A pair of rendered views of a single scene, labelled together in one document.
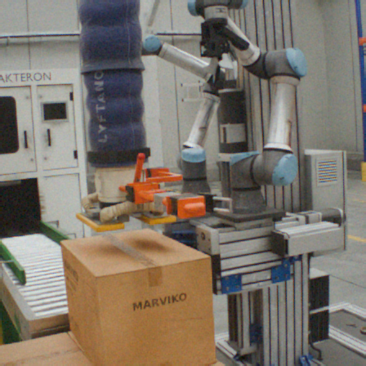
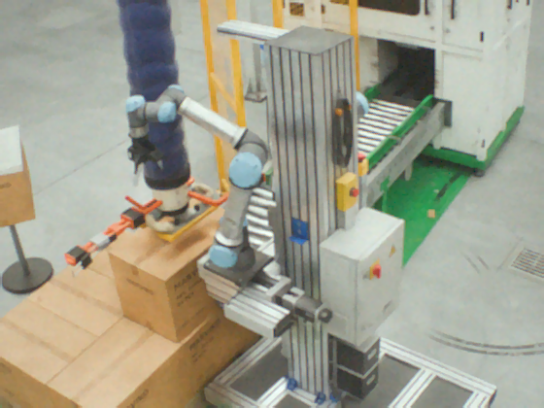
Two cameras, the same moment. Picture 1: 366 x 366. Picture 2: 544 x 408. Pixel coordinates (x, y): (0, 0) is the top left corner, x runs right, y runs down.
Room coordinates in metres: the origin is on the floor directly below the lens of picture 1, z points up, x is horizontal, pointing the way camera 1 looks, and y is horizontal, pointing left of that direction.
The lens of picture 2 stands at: (0.97, -2.64, 2.99)
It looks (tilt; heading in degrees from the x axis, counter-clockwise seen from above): 33 degrees down; 63
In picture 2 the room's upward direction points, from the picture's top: 5 degrees counter-clockwise
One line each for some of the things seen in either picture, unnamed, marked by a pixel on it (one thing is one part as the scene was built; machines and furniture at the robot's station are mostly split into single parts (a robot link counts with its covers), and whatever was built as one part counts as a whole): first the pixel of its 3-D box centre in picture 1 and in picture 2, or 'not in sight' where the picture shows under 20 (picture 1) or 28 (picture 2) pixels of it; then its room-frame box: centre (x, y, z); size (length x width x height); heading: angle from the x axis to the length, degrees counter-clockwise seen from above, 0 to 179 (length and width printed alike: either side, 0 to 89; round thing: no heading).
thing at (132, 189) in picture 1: (142, 192); (132, 218); (1.64, 0.13, 1.18); 0.10 x 0.08 x 0.06; 113
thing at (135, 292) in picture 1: (131, 298); (182, 267); (1.87, 0.23, 0.74); 0.60 x 0.40 x 0.40; 24
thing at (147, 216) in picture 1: (146, 210); (187, 217); (1.91, 0.14, 1.08); 0.34 x 0.10 x 0.05; 23
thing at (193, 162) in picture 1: (194, 162); not in sight; (2.44, -0.06, 1.20); 0.13 x 0.12 x 0.14; 9
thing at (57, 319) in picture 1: (104, 310); not in sight; (2.19, 0.40, 0.58); 0.70 x 0.03 x 0.06; 118
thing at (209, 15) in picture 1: (216, 15); (138, 129); (1.66, -0.14, 1.74); 0.08 x 0.08 x 0.05
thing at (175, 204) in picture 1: (185, 205); (77, 255); (1.32, 0.00, 1.18); 0.08 x 0.07 x 0.05; 23
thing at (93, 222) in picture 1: (97, 216); not in sight; (1.83, 0.32, 1.08); 0.34 x 0.10 x 0.05; 23
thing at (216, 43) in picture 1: (216, 39); (140, 147); (1.66, -0.14, 1.66); 0.09 x 0.08 x 0.12; 112
